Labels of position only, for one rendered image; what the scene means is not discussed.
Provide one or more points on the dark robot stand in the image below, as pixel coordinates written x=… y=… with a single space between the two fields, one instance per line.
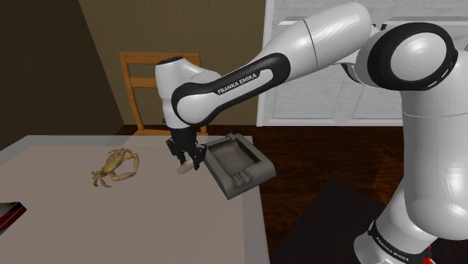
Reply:
x=321 y=226

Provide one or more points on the grey square ashtray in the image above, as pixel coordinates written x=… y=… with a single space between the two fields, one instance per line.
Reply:
x=234 y=161

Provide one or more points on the wooden chair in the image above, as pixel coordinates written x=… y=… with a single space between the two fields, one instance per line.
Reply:
x=140 y=82

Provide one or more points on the beige oval egg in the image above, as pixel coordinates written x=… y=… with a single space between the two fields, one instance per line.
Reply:
x=184 y=168

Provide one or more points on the red and black book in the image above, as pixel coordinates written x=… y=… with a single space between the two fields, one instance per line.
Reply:
x=10 y=215

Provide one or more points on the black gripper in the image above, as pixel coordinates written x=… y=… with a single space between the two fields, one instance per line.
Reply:
x=184 y=139

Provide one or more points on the tan crab figure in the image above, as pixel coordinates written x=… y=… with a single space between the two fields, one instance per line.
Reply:
x=110 y=165

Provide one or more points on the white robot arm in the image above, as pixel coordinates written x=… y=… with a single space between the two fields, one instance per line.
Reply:
x=431 y=153

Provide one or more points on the white panelled cabinet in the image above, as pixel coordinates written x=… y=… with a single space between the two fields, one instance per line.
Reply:
x=310 y=102

